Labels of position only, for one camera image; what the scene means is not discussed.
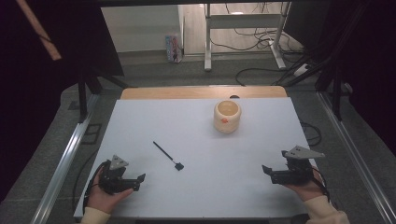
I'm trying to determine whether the white power strip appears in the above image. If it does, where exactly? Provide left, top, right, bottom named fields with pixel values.
left=292, top=63, right=310, bottom=77

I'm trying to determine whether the black looped floor cable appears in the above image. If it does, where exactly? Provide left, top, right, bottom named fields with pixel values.
left=299, top=120, right=323, bottom=147

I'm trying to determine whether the white table cover sheet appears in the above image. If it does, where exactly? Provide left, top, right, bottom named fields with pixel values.
left=73, top=96, right=318, bottom=220

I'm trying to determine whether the aluminium floor rail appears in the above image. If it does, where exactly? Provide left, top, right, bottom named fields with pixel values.
left=316, top=91, right=396, bottom=224
left=29, top=92, right=101, bottom=224

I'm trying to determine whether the thin black brush stick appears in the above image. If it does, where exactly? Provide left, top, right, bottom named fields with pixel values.
left=152, top=141, right=185, bottom=172

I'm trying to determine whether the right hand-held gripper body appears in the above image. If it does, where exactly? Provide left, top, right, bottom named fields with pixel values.
left=281, top=145, right=326, bottom=185

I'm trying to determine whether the tangle of black floor cables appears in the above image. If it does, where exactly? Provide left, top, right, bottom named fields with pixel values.
left=209, top=2, right=304, bottom=53

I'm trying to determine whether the black floor frame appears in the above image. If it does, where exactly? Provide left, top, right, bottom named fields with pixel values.
left=81, top=122, right=103, bottom=146

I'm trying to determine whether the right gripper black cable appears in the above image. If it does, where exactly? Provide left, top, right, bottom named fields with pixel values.
left=311, top=167, right=332, bottom=201

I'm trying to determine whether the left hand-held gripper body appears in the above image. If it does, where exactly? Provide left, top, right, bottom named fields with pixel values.
left=98, top=154, right=130, bottom=196

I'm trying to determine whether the colourful printed box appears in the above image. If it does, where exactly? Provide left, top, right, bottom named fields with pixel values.
left=164, top=34, right=183, bottom=63

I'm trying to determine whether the dark curtain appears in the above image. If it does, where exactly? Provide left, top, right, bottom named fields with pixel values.
left=0, top=0, right=125, bottom=203
left=342, top=0, right=396, bottom=157

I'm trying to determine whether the person's right hand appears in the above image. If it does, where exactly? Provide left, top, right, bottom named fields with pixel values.
left=284, top=169, right=326, bottom=203

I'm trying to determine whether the cream round cup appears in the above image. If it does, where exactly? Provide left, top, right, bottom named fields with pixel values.
left=213, top=99, right=243, bottom=134

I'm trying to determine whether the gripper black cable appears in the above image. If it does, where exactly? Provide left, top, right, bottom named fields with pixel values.
left=72, top=159, right=112, bottom=216
left=311, top=167, right=332, bottom=201

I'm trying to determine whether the light wooden slat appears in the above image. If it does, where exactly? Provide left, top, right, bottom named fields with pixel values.
left=15, top=0, right=63, bottom=62

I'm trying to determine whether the white metal desk frame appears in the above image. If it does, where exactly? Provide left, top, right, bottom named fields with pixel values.
left=204, top=2, right=292, bottom=72

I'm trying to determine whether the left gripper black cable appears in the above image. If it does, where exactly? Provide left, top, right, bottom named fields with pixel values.
left=72, top=159, right=112, bottom=216

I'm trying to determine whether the black metal stand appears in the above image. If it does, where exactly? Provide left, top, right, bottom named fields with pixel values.
left=77, top=73, right=130, bottom=124
left=315, top=60, right=345, bottom=122

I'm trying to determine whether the person's left hand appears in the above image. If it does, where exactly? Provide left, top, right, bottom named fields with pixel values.
left=86, top=170, right=134, bottom=215

